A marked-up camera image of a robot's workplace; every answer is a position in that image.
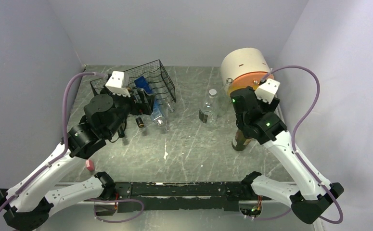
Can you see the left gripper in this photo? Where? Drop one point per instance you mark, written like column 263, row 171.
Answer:
column 144, row 106

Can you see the small clear glass bottle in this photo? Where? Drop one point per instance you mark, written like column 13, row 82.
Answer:
column 170, row 105

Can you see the olive green wine bottle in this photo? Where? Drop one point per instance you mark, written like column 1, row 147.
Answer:
column 240, row 142

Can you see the dark green wine bottle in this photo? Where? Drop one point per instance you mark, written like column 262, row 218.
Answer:
column 121, row 131

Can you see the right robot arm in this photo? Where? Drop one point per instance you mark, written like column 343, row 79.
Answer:
column 312, row 194

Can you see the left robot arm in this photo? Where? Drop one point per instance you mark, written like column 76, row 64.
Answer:
column 27, row 205

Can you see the tall clear empty bottle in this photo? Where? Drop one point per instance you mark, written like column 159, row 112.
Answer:
column 224, row 98

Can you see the round clear flask silver cap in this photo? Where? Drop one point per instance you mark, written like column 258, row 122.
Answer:
column 209, row 108

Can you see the pink eraser block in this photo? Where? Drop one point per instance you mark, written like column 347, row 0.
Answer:
column 90, row 165

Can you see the cream round bread box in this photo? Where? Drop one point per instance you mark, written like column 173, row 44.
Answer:
column 246, row 66

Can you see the black wire wine rack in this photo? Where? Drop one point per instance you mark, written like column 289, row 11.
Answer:
column 152, row 77

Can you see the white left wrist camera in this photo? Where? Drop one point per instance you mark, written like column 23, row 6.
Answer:
column 118, row 83

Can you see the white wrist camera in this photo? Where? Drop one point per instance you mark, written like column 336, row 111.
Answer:
column 266, row 91
column 118, row 83

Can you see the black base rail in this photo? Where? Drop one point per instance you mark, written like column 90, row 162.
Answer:
column 166, row 196

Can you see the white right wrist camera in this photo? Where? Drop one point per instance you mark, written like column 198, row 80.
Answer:
column 266, row 91

